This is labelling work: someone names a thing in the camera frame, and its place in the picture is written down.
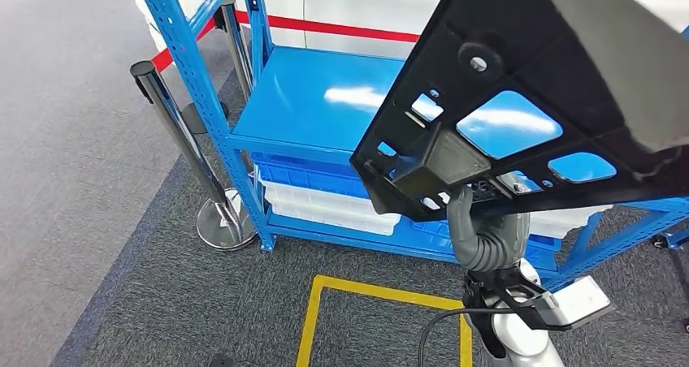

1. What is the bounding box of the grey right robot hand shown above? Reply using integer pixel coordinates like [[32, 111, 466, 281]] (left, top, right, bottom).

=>
[[446, 185, 532, 259]]

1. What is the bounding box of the black plastic frame part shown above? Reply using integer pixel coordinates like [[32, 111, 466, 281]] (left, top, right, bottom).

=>
[[349, 0, 689, 223]]

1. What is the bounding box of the blue metal shelf rack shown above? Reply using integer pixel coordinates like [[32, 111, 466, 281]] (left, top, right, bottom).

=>
[[132, 0, 689, 293]]

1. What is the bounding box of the blue plastic bin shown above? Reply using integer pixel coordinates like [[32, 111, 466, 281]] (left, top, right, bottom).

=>
[[409, 219, 562, 271], [249, 152, 372, 200]]

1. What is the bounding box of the yellow floor tape square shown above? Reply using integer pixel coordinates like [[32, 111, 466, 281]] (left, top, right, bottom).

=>
[[295, 274, 474, 367]]

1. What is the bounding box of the red barrier belt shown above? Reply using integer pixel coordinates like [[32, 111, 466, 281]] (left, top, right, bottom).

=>
[[150, 10, 421, 74]]

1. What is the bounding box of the black pole stand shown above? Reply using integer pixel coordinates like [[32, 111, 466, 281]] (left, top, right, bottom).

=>
[[180, 101, 230, 136]]

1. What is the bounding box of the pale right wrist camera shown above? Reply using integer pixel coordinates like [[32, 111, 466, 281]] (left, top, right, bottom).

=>
[[524, 275, 615, 332]]

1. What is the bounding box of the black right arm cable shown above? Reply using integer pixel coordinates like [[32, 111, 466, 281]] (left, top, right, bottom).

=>
[[418, 306, 518, 367]]

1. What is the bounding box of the chrome stanchion post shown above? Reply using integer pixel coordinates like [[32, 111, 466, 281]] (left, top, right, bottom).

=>
[[129, 60, 258, 252], [213, 0, 254, 102]]

